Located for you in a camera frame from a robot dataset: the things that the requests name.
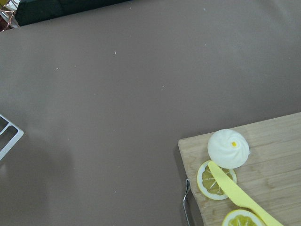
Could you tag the white onion half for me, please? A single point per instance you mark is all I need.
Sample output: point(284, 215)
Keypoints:
point(228, 149)

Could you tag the lemon slice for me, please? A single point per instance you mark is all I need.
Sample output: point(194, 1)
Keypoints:
point(207, 184)
point(242, 218)

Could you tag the bamboo cutting board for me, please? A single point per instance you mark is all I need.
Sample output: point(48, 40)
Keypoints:
point(271, 176)

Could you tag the black bar on desk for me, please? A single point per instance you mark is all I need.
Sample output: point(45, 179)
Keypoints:
point(34, 11)

